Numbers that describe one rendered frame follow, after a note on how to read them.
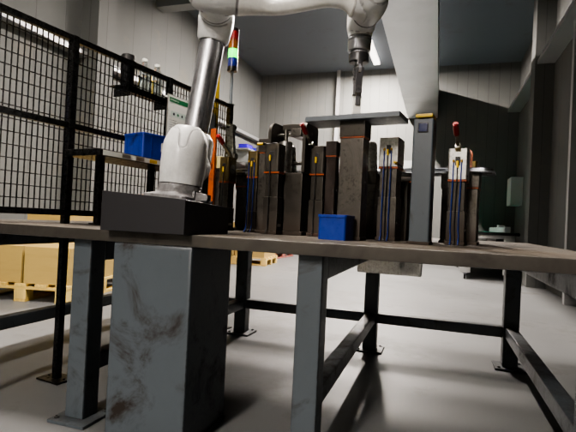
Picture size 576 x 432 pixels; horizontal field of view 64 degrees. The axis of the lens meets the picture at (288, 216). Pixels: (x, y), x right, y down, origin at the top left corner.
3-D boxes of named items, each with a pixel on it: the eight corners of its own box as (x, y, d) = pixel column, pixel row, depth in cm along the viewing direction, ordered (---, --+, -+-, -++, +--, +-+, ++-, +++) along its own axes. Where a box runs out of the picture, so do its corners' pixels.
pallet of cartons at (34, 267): (70, 279, 515) (74, 211, 516) (150, 286, 485) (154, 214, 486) (-49, 295, 386) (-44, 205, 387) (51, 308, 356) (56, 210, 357)
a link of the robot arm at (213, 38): (162, 179, 175) (171, 184, 197) (204, 187, 177) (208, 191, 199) (198, -16, 178) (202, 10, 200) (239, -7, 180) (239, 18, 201)
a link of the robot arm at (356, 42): (369, 43, 182) (369, 58, 182) (346, 42, 182) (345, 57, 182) (373, 33, 173) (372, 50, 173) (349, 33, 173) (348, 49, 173)
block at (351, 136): (366, 240, 177) (371, 123, 178) (359, 240, 170) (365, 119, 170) (341, 238, 182) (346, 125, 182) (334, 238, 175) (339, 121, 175)
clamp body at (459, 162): (466, 246, 177) (471, 152, 177) (463, 247, 166) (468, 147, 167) (447, 244, 180) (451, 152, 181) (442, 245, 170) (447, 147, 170)
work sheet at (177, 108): (190, 153, 281) (193, 103, 282) (165, 147, 261) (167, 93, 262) (188, 153, 282) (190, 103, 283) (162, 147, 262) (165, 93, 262)
